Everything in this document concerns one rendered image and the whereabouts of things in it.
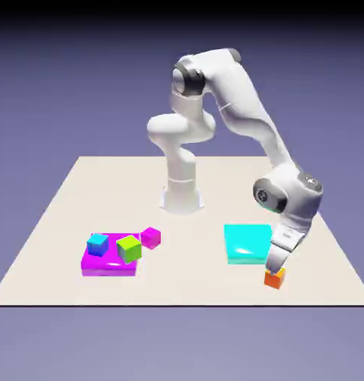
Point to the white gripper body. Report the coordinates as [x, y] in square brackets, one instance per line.
[277, 257]

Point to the small orange cube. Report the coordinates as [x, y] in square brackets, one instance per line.
[274, 279]

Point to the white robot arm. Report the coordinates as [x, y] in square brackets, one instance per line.
[247, 104]

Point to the small magenta cube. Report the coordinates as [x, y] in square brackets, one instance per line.
[151, 237]

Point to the small green cube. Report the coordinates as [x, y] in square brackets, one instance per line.
[129, 249]

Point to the small blue cube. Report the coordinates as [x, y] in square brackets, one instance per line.
[97, 244]

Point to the large cyan box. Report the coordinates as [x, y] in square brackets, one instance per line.
[247, 241]

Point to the large magenta box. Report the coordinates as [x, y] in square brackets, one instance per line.
[110, 262]

